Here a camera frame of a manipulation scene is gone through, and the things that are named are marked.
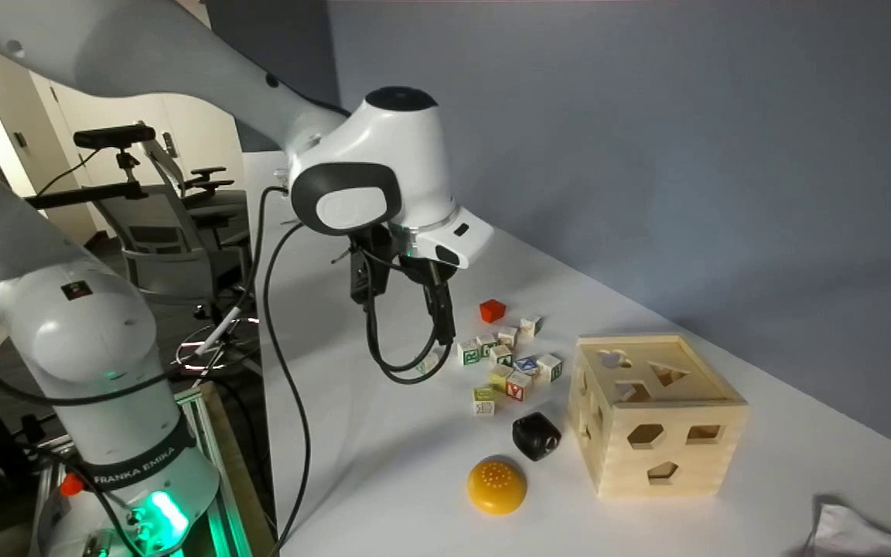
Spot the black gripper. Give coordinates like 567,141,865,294
349,225,456,344

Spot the wooden block green R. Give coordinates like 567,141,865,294
458,344,490,367

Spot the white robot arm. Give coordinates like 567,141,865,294
0,0,493,557

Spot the wooden block blue letter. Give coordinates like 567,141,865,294
514,357,542,374

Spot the wooden block yellow-green B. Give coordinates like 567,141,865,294
469,385,497,414

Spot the black round toy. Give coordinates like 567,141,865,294
509,413,559,462

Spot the yellow dome toy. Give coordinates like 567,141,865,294
463,456,530,518

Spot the wooden shape sorter box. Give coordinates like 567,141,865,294
570,336,744,502

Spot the office chair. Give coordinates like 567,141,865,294
98,186,249,299

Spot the white cloth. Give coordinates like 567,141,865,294
789,502,891,557

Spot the black cable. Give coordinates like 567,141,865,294
253,184,449,550

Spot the black camera on stand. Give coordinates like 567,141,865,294
25,121,239,211

